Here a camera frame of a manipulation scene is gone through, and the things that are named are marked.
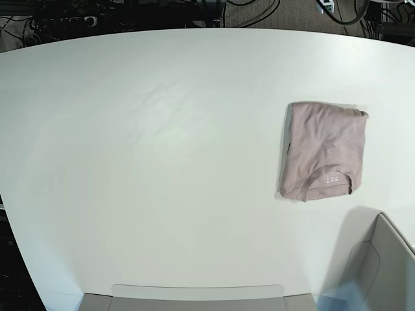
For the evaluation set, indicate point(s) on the pink T-shirt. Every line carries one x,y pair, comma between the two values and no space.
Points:
325,151

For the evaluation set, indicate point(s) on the blue translucent object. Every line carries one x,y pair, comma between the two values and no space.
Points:
349,296

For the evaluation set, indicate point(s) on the grey cardboard box right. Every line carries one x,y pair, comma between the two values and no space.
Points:
384,265

